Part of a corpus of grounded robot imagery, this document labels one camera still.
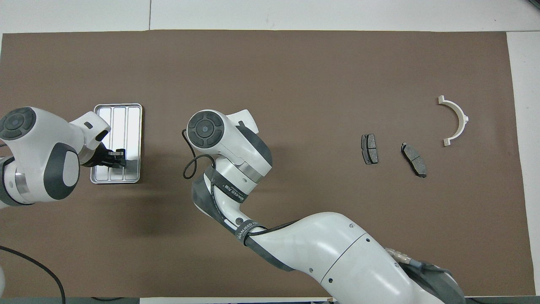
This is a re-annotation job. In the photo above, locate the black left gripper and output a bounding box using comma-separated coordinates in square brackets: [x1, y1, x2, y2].
[80, 144, 127, 169]

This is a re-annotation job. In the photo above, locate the silver metal tray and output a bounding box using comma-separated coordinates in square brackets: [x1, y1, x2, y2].
[90, 103, 143, 185]

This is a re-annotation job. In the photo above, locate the brown table mat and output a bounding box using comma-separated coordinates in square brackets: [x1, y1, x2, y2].
[0, 30, 536, 298]

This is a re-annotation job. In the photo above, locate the rectangular dark brake pad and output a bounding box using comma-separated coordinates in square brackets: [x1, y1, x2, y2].
[361, 133, 379, 165]

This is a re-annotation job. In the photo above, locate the elongated dark brake pad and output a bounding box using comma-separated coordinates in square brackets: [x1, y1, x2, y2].
[400, 142, 428, 178]

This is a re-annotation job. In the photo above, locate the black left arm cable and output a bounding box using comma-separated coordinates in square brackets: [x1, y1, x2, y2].
[0, 245, 66, 304]

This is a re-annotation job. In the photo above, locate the white semicircular plastic bracket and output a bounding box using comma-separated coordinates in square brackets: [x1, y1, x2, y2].
[437, 95, 470, 147]

